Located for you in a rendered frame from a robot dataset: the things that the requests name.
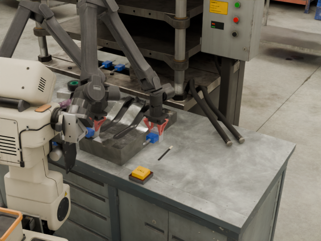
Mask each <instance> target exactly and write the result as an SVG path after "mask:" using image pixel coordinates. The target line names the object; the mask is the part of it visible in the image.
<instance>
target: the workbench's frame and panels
mask: <svg viewBox="0 0 321 241"><path fill-rule="evenodd" d="M295 147H296V146H295ZM295 147H294V148H293V150H292V151H291V153H290V154H289V156H288V157H287V159H286V160H285V162H284V164H283V165H282V167H281V168H280V170H279V171H278V173H277V174H276V176H275V177H274V179H273V180H272V182H271V183H270V185H269V186H268V188H267V189H266V191H265V192H264V194H263V196H262V197H261V199H260V200H259V202H258V203H257V205H256V206H255V208H254V209H253V211H252V212H251V214H250V215H249V217H248V218H247V220H246V221H245V223H244V224H243V226H242V228H239V227H236V226H234V225H231V224H229V223H227V222H224V221H222V220H219V219H217V218H215V217H212V216H210V215H207V214H205V213H203V212H200V211H198V210H195V209H193V208H191V207H189V206H186V205H184V204H181V203H179V202H177V201H174V200H172V199H169V198H167V197H164V196H162V195H160V194H157V193H155V192H152V191H150V190H148V189H145V188H143V187H140V186H138V185H136V184H134V183H131V182H129V181H126V180H124V179H122V178H119V177H117V176H114V175H112V174H109V173H107V172H105V171H102V170H100V169H98V168H95V167H93V166H90V165H88V164H85V163H83V162H81V161H78V160H75V165H74V166H73V168H72V169H71V170H70V172H69V173H68V174H66V171H65V164H64V155H62V156H61V158H60V159H59V160H58V161H53V160H52V159H51V158H50V157H49V158H48V170H52V171H57V172H60V173H61V174H62V175H63V184H68V185H69V186H70V201H71V210H70V214H69V216H68V218H67V219H66V221H65V222H64V223H63V224H62V225H61V227H60V228H59V229H58V230H56V231H55V232H54V234H53V236H56V237H60V238H65V239H67V240H68V241H273V239H274V234H275V229H276V223H277V218H278V211H279V206H280V201H281V195H282V190H283V185H284V180H285V174H286V169H287V165H288V160H289V158H290V157H291V155H292V154H293V152H294V151H295ZM8 172H9V166H8V165H3V164H0V202H1V203H4V204H5V205H6V208H8V207H7V199H6V190H5V182H4V176H5V175H6V174H7V173H8Z"/></svg>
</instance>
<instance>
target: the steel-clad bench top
mask: <svg viewBox="0 0 321 241"><path fill-rule="evenodd" d="M53 73H55V75H56V83H55V86H54V91H53V96H52V100H51V102H53V101H55V100H56V99H57V91H58V90H59V89H60V88H61V87H63V86H64V85H65V84H67V83H68V82H69V81H72V80H79V79H76V78H73V77H69V76H65V75H62V74H59V73H56V72H53ZM162 107H163V108H166V109H169V110H173V111H176V112H177V121H176V122H175V123H174V124H173V125H171V126H170V127H169V128H168V129H166V130H165V131H164V132H163V140H162V141H161V142H159V143H158V142H155V143H149V144H148V145H147V146H146V147H144V148H143V149H142V150H141V151H139V152H138V153H137V154H136V155H135V156H133V157H132V158H131V159H130V160H128V161H127V162H126V163H125V164H123V165H122V166H120V165H118V164H115V163H112V162H110V161H107V160H105V159H102V158H100V157H97V156H95V155H92V154H90V153H87V152H85V151H82V150H80V148H79V142H77V143H76V152H77V155H76V160H78V161H81V162H83V163H85V164H88V165H90V166H93V167H95V168H98V169H100V170H102V171H105V172H107V173H109V174H112V175H114V176H117V177H119V178H122V179H124V180H126V181H129V182H131V183H134V184H136V185H138V186H140V187H143V188H145V189H148V190H150V191H152V192H155V193H157V194H160V195H162V196H164V197H167V198H169V199H172V200H174V201H177V202H179V203H181V204H184V205H186V206H189V207H191V208H193V209H195V210H198V211H200V212H203V213H205V214H207V215H210V216H212V217H215V218H217V219H219V220H222V221H224V222H227V223H229V224H231V225H234V226H236V227H239V228H242V226H243V224H244V223H245V221H246V220H247V218H248V217H249V215H250V214H251V212H252V211H253V209H254V208H255V206H256V205H257V203H258V202H259V200H260V199H261V197H262V196H263V194H264V192H265V191H266V189H267V188H268V186H269V185H270V183H271V182H272V180H273V179H274V177H275V176H276V174H277V173H278V171H279V170H280V168H281V167H282V165H283V164H284V162H285V160H286V159H287V157H288V156H289V154H290V153H291V151H292V150H293V148H294V147H295V145H296V143H292V142H288V141H285V140H282V139H279V138H275V137H272V136H269V135H265V134H262V133H258V132H255V131H251V130H248V129H245V128H241V127H238V126H235V125H232V126H233V127H234V128H235V129H236V130H237V131H238V132H239V133H240V135H241V136H242V137H243V138H244V139H245V141H244V142H243V143H240V142H239V141H238V140H237V139H236V138H235V136H234V135H233V134H232V133H231V132H230V131H229V130H228V129H227V128H226V126H225V125H224V124H223V123H222V122H221V121H218V120H217V122H218V123H219V125H220V126H221V127H222V129H223V130H224V132H225V133H226V135H227V136H228V137H229V139H230V140H231V142H232V143H233V144H232V145H231V146H227V145H226V143H225V142H224V140H223V139H222V137H221V136H220V135H219V133H218V132H217V130H216V129H215V127H214V126H213V125H212V123H211V122H210V121H209V119H208V118H207V117H204V116H201V115H198V114H194V113H191V112H187V111H184V110H180V109H177V108H174V107H170V106H167V105H164V104H163V105H162ZM171 146H173V147H172V148H171V149H170V150H169V151H168V152H167V153H166V154H165V155H164V156H163V157H162V158H161V159H160V160H158V159H159V158H160V157H161V156H162V155H163V154H164V153H165V152H166V151H167V150H168V149H169V148H170V147H171ZM139 165H140V166H142V167H145V168H147V169H149V170H150V171H152V172H153V177H152V178H151V179H150V180H148V181H147V182H146V183H145V184H144V185H142V184H140V183H137V182H135V181H132V180H130V179H129V178H128V176H129V175H130V174H131V173H132V171H134V170H135V169H136V168H137V167H138V166H139Z"/></svg>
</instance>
